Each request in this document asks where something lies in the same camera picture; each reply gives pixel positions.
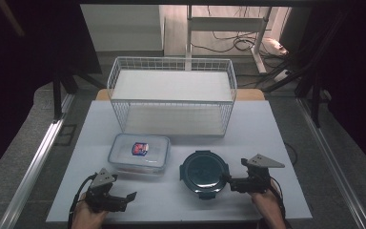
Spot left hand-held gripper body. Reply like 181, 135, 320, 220
85, 167, 119, 214

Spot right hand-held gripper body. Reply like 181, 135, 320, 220
240, 154, 286, 195

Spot round glass container blue lid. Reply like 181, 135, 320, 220
178, 150, 232, 200

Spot person's right hand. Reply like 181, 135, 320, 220
250, 179, 288, 229

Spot person's left hand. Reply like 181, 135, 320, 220
71, 192, 110, 229

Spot clear rectangular container with label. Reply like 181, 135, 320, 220
107, 133, 172, 176

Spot black metal stand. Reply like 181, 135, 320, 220
261, 9, 351, 129
51, 55, 107, 124

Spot white power strip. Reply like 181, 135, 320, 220
262, 37, 290, 57

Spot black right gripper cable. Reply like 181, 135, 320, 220
269, 176, 288, 221

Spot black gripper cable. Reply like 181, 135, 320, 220
269, 176, 288, 221
67, 173, 98, 229

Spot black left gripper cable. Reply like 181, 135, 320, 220
67, 173, 98, 229

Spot thin black cable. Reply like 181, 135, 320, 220
283, 140, 299, 167

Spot aluminium rail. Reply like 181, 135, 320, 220
295, 96, 366, 229
0, 93, 76, 229

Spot white wire shelf rack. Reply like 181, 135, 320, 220
106, 56, 238, 138

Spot black floor cables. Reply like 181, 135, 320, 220
191, 5, 287, 60

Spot white metal desk frame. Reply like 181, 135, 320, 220
184, 5, 273, 74

